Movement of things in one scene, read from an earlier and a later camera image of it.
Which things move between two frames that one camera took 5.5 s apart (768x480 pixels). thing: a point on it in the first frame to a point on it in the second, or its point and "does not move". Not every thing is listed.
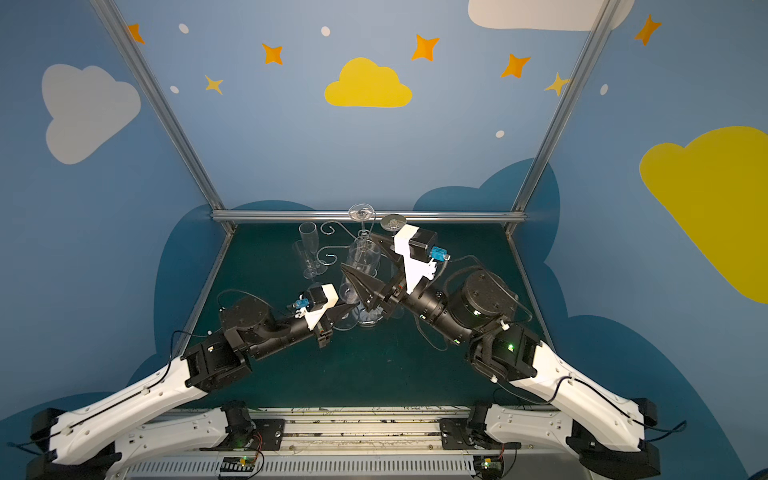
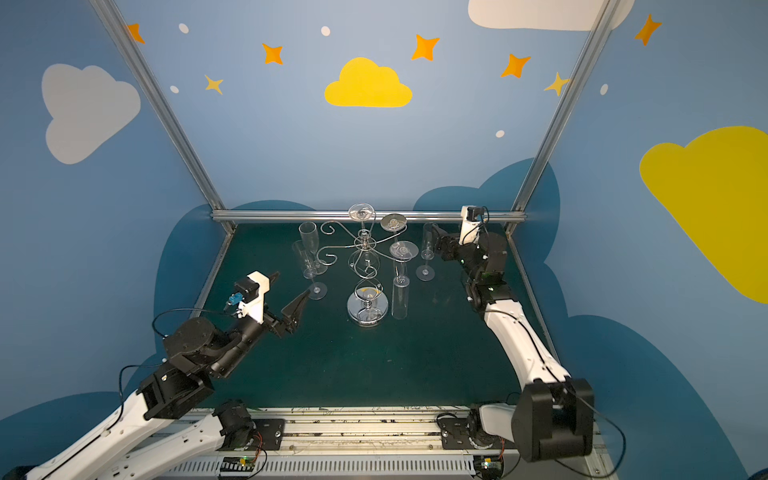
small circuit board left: [237, 464] does not move
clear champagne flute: [310, 236] does not move
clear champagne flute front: [364, 253] to [427, 272]
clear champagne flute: [392, 222] does not move
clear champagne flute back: [361, 212] does not move
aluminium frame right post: [568, 106] does not move
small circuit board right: [489, 466] does not move
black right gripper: [391, 288] to [448, 246]
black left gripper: [325, 324] to [275, 321]
